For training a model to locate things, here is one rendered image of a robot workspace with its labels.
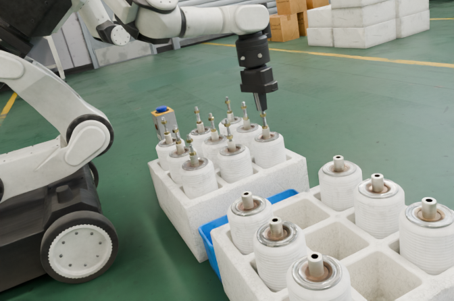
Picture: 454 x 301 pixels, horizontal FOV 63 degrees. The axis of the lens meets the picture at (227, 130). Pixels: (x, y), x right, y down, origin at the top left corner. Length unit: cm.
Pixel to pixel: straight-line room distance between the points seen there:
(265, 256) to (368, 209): 23
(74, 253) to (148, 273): 21
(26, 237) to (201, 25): 73
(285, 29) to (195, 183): 387
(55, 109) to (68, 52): 483
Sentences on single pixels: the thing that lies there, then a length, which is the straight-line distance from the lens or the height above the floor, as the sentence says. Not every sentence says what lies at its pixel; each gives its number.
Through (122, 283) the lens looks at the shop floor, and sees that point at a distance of 112.
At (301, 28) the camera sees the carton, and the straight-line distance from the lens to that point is 496.
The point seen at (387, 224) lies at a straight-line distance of 81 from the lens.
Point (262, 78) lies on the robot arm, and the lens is 102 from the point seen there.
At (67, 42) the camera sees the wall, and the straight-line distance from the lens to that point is 603.
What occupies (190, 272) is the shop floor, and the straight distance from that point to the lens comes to 107.
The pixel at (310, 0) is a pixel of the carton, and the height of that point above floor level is 41.
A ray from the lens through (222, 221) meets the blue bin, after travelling 102.
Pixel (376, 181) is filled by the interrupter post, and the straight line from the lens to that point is 79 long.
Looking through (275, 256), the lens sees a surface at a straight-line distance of 68.
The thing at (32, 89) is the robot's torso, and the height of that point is 52.
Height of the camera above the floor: 67
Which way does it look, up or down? 20 degrees down
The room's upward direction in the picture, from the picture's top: 11 degrees counter-clockwise
